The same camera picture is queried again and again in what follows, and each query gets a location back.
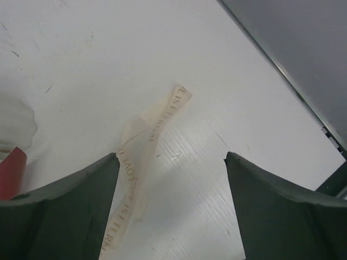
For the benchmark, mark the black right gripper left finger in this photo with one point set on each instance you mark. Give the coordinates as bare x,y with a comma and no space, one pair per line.
65,219

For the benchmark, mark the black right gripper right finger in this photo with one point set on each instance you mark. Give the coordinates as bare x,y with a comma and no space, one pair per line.
279,219

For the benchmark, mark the beige faceted vase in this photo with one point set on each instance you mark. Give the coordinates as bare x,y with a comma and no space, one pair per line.
18,125

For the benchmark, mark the cream printed ribbon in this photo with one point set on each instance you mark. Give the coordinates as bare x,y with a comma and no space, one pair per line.
136,152

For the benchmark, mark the red wrapping paper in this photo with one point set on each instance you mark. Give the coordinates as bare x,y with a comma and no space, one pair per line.
12,171

